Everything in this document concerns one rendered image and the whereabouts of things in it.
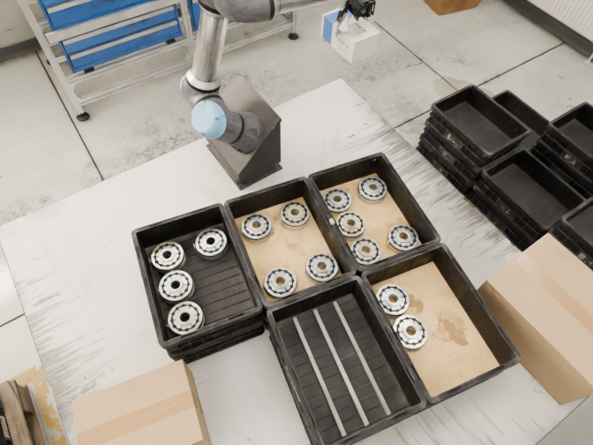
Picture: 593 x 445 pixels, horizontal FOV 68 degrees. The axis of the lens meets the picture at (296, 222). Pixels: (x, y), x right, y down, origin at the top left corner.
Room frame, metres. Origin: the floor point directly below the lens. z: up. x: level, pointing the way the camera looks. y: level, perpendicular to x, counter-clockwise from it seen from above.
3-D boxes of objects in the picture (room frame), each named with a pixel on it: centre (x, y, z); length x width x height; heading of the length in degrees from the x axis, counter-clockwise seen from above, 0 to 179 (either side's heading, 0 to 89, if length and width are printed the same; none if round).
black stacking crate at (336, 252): (0.69, 0.03, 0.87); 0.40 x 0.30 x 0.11; 25
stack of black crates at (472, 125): (1.61, -0.88, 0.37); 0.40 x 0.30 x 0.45; 35
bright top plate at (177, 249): (0.64, 0.41, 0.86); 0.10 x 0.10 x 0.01
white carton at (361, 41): (1.49, -0.17, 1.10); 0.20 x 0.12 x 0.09; 36
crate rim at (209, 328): (0.56, 0.30, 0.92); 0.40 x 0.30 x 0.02; 25
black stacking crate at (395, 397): (0.33, -0.14, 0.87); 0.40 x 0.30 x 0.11; 25
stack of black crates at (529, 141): (1.84, -1.21, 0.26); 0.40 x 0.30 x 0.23; 36
